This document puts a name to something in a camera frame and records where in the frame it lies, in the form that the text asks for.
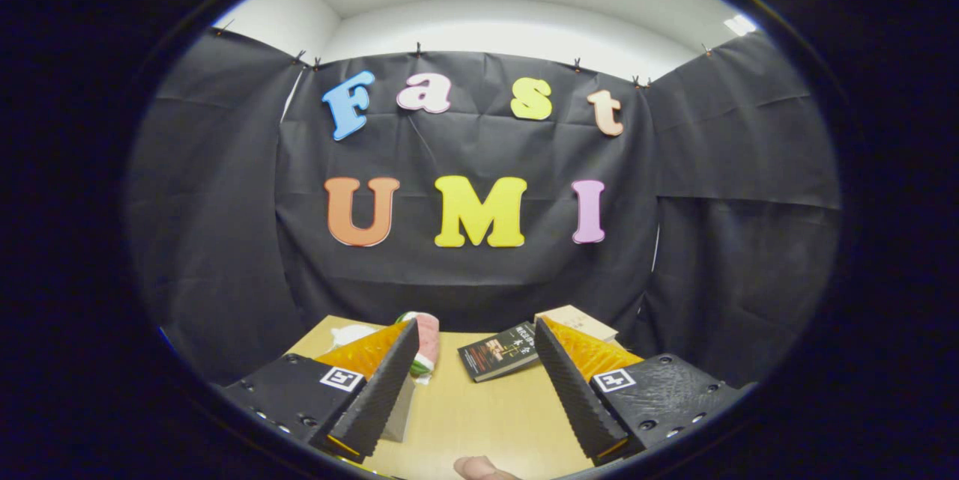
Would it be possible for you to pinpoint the white plush toy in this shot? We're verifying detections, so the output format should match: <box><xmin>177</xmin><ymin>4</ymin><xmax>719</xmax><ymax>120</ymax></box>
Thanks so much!
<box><xmin>331</xmin><ymin>324</ymin><xmax>380</xmax><ymax>350</ymax></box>

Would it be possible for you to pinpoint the watermelon slice plush toy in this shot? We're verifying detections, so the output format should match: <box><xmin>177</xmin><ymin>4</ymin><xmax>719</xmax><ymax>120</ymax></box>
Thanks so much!
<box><xmin>396</xmin><ymin>312</ymin><xmax>441</xmax><ymax>385</ymax></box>

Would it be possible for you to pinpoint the beige cover book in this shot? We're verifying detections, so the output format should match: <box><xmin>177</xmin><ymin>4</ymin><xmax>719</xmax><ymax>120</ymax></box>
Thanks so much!
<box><xmin>535</xmin><ymin>305</ymin><xmax>620</xmax><ymax>344</ymax></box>

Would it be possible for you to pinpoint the black cover book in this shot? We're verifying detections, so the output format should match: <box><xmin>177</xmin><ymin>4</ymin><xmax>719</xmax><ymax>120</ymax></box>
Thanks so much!
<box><xmin>458</xmin><ymin>321</ymin><xmax>541</xmax><ymax>383</ymax></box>

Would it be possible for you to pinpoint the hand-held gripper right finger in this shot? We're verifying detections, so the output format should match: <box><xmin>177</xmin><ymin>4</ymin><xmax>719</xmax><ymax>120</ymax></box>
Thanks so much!
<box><xmin>533</xmin><ymin>317</ymin><xmax>754</xmax><ymax>466</ymax></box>

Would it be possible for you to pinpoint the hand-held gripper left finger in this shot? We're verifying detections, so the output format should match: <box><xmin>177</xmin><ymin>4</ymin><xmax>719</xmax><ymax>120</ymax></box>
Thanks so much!
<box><xmin>223</xmin><ymin>319</ymin><xmax>420</xmax><ymax>464</ymax></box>

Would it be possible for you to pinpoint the black backdrop cloth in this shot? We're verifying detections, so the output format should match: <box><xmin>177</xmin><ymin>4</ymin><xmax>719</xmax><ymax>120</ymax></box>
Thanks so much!
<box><xmin>124</xmin><ymin>27</ymin><xmax>844</xmax><ymax>387</ymax></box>

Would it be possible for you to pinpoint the grey fabric storage box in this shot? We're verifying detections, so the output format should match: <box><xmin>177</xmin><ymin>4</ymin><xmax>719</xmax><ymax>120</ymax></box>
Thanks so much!
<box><xmin>378</xmin><ymin>374</ymin><xmax>416</xmax><ymax>443</ymax></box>

